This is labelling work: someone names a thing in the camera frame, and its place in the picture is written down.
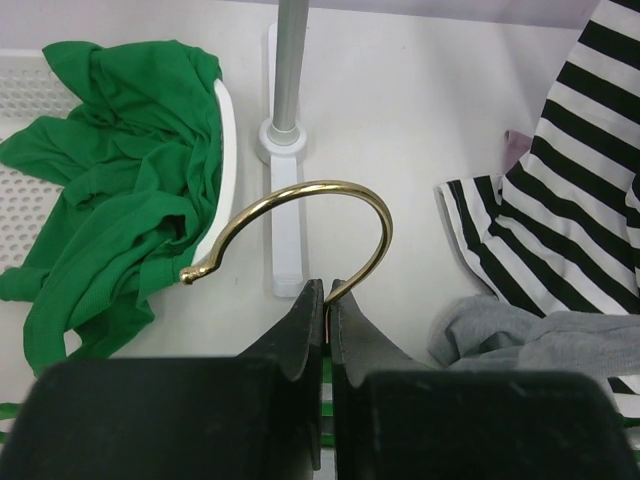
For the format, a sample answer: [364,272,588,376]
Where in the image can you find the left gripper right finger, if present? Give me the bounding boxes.
[327,292,429,479]

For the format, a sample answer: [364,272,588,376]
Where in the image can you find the white clothes rack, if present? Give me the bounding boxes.
[257,1,310,298]

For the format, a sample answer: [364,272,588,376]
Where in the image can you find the white laundry basket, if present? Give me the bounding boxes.
[1,49,238,270]

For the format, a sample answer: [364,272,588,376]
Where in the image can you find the pink mauve garment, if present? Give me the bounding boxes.
[502,130,532,172]

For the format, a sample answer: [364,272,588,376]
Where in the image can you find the grey tank top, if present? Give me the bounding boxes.
[428,296,639,380]

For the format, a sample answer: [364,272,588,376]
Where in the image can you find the green shirt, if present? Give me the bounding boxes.
[1,40,222,374]

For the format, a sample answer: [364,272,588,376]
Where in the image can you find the black white striped shirt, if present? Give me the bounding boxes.
[439,1,639,425]

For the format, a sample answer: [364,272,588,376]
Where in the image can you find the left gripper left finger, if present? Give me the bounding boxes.
[239,280,324,470]

